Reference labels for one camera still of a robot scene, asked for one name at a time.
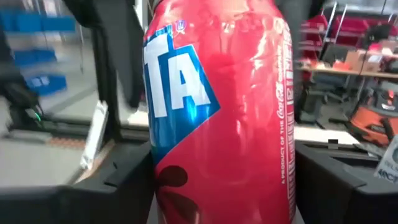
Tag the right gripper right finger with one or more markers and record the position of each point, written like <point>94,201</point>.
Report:
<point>335,202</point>

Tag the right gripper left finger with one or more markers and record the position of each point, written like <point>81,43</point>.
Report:
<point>93,205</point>

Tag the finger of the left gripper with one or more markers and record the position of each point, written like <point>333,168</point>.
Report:
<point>298,62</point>
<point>127,56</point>

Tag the red Fanta strawberry can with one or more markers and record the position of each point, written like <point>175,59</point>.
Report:
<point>233,109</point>

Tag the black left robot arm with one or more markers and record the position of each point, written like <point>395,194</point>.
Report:
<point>18,96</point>

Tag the black office chair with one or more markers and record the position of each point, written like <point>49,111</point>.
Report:
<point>314,102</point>

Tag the cluttered wooden workbench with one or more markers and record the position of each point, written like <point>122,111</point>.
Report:
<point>342,72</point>

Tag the cardboard box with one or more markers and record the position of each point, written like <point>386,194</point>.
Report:
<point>357,60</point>

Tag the red storage bin rack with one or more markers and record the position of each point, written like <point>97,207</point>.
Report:
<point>348,28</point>

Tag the silver Celsius Arctic Vibe can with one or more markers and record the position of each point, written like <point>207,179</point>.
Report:
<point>390,165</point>

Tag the silver metal plate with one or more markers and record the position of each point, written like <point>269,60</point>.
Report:
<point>93,137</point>

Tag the orange shop vacuum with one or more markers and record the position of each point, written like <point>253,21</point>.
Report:
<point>370,121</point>

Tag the blue storage bin rack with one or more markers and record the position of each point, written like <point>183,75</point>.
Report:
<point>40,23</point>

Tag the black table frame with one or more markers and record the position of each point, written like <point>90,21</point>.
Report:
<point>71,129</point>

